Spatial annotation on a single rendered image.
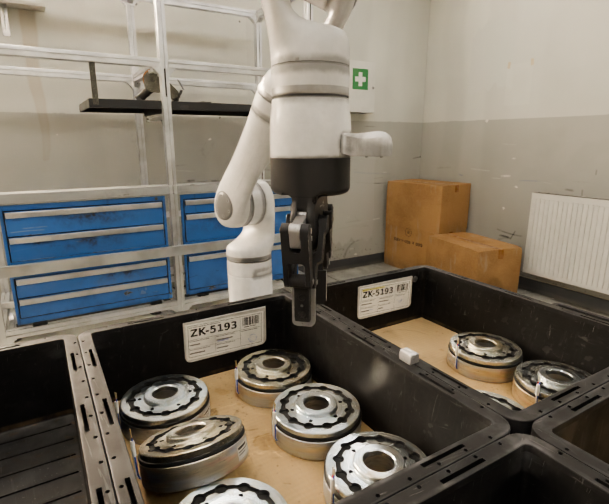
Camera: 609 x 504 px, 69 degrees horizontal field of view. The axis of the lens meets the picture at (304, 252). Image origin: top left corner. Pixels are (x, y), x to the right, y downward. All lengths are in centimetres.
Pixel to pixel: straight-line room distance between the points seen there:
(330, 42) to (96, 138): 287
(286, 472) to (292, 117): 35
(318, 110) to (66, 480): 44
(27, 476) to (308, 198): 40
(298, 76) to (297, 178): 8
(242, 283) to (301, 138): 55
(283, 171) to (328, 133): 5
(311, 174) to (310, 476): 30
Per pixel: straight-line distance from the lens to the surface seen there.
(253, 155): 80
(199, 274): 255
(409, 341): 79
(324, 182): 39
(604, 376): 55
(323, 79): 39
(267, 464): 52
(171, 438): 48
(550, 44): 389
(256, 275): 89
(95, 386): 49
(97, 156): 321
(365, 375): 55
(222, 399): 62
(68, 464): 58
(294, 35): 40
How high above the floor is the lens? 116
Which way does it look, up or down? 14 degrees down
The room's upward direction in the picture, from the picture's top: straight up
